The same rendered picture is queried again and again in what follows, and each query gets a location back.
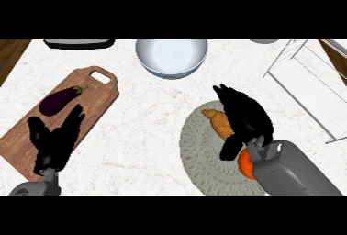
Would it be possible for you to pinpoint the round orange fruit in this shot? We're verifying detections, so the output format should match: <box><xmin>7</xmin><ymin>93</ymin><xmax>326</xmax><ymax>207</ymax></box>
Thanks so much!
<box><xmin>237</xmin><ymin>148</ymin><xmax>256</xmax><ymax>181</ymax></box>

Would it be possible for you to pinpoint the dark purple eggplant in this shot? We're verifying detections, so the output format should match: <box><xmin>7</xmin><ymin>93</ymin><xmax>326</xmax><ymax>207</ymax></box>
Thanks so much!
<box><xmin>38</xmin><ymin>85</ymin><xmax>88</xmax><ymax>118</ymax></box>

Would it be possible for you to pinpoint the white round bowl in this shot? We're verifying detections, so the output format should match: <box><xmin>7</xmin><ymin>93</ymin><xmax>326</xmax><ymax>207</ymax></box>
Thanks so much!
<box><xmin>134</xmin><ymin>39</ymin><xmax>209</xmax><ymax>81</ymax></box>

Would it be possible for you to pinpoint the brown wooden cutting board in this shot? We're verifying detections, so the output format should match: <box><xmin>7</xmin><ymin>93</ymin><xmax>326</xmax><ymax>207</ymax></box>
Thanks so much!
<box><xmin>0</xmin><ymin>65</ymin><xmax>121</xmax><ymax>183</ymax></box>

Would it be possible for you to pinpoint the round grey woven placemat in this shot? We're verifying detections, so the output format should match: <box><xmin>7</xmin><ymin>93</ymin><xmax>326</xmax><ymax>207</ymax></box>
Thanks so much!
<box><xmin>177</xmin><ymin>99</ymin><xmax>270</xmax><ymax>196</ymax></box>

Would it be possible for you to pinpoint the grey round object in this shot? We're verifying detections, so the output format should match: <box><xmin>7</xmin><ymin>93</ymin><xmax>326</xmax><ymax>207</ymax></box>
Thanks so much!
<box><xmin>248</xmin><ymin>39</ymin><xmax>280</xmax><ymax>45</ymax></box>

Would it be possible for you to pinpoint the golden brown croissant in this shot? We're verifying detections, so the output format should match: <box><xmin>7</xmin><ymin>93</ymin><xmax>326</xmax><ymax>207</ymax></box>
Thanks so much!
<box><xmin>199</xmin><ymin>108</ymin><xmax>236</xmax><ymax>141</ymax></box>

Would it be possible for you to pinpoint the white wire tiered shelf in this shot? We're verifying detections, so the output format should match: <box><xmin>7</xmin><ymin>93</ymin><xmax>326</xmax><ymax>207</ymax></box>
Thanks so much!
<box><xmin>261</xmin><ymin>39</ymin><xmax>347</xmax><ymax>145</ymax></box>

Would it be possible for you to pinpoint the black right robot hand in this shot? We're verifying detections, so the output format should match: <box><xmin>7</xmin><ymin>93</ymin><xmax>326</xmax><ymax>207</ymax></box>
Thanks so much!
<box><xmin>211</xmin><ymin>83</ymin><xmax>274</xmax><ymax>162</ymax></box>

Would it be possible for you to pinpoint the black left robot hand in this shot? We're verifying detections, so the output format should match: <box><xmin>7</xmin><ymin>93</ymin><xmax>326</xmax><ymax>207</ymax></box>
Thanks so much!
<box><xmin>26</xmin><ymin>104</ymin><xmax>87</xmax><ymax>177</ymax></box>

